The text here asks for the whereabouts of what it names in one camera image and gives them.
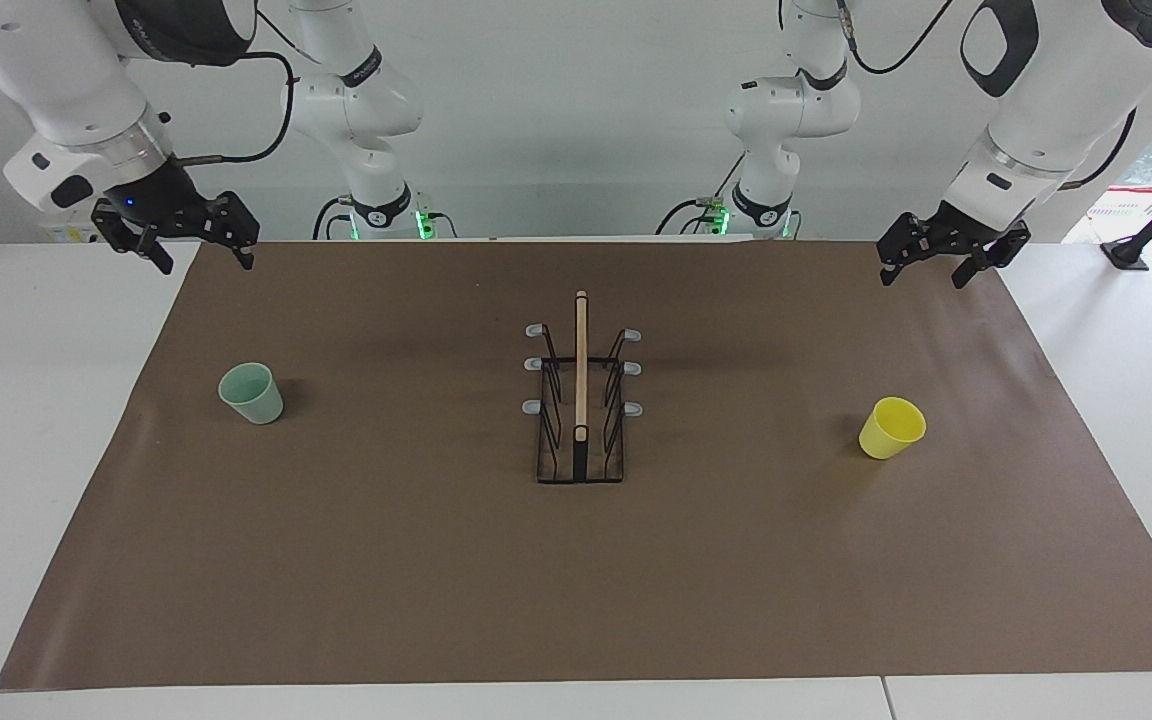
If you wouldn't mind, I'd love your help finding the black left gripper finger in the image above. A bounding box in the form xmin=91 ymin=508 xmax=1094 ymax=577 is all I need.
xmin=951 ymin=222 xmax=1032 ymax=291
xmin=878 ymin=213 xmax=927 ymax=288

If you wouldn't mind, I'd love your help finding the pale green plastic cup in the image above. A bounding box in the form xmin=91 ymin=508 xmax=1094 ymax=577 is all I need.
xmin=218 ymin=362 xmax=285 ymax=425

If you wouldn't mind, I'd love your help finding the yellow plastic cup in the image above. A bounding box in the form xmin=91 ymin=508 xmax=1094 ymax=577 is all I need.
xmin=858 ymin=396 xmax=927 ymax=460

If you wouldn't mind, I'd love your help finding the brown table mat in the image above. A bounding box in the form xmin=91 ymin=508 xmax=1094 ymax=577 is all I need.
xmin=0 ymin=240 xmax=1152 ymax=691

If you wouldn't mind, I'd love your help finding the black right base cable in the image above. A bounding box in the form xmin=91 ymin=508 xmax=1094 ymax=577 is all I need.
xmin=313 ymin=195 xmax=355 ymax=241

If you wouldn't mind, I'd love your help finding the black base cable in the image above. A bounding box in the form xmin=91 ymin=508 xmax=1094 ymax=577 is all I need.
xmin=656 ymin=152 xmax=747 ymax=237
xmin=313 ymin=195 xmax=355 ymax=241

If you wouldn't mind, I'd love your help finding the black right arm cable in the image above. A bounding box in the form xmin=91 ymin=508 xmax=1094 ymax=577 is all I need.
xmin=174 ymin=50 xmax=297 ymax=167

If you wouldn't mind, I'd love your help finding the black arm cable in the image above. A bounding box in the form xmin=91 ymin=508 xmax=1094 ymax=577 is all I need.
xmin=174 ymin=50 xmax=297 ymax=167
xmin=831 ymin=0 xmax=1137 ymax=191

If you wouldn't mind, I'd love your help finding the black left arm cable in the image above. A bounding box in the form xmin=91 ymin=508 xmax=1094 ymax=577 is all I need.
xmin=831 ymin=0 xmax=1137 ymax=191

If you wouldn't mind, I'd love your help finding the black left base cable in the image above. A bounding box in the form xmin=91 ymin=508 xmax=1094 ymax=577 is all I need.
xmin=656 ymin=152 xmax=747 ymax=237

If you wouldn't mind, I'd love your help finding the black wire cup rack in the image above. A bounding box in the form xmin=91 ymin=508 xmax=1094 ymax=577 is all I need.
xmin=523 ymin=290 xmax=644 ymax=486

